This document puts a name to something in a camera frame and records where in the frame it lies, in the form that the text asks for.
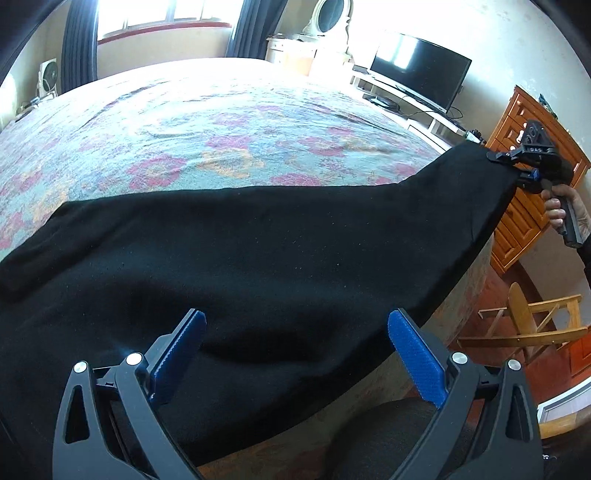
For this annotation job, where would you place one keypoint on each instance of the black pants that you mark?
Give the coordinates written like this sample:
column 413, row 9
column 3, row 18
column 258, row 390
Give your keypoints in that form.
column 296, row 284

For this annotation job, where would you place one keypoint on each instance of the dark blue left curtain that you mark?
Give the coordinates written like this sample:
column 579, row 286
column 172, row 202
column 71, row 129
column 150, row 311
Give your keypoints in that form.
column 79, row 46

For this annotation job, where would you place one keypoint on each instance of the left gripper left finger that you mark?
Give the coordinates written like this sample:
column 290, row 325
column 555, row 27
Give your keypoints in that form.
column 87, row 441

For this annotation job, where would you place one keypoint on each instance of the wooden folding chair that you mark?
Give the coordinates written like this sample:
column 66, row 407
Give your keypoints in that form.
column 531, row 324

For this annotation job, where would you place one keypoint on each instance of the black set-top box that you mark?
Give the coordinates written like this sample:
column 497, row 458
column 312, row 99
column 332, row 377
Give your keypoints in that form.
column 382, row 102

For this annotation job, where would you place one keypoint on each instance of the dark blue right curtain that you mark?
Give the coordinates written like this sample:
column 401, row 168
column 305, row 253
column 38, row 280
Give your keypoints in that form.
column 257, row 20

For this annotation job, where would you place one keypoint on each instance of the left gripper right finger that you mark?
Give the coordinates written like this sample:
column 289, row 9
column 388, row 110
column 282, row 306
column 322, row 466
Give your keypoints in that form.
column 506, row 443

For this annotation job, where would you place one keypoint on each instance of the floral bedspread bed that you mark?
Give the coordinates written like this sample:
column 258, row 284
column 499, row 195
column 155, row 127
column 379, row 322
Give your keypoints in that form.
column 213, row 124

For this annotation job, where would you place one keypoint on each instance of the white box fan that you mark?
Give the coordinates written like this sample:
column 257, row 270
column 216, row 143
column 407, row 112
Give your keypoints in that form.
column 47, row 78

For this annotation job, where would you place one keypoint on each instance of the black flat screen television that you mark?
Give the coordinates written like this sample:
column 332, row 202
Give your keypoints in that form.
column 429, row 72

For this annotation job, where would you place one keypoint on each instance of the dark blue curtain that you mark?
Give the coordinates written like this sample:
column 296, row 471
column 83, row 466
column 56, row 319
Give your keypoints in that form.
column 257, row 20
column 79, row 46

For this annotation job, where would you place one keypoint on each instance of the person's right hand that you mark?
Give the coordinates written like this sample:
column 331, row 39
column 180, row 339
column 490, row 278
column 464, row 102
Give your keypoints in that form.
column 556, row 214

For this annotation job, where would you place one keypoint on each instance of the white tv stand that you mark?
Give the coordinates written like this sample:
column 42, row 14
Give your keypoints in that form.
column 435, row 128

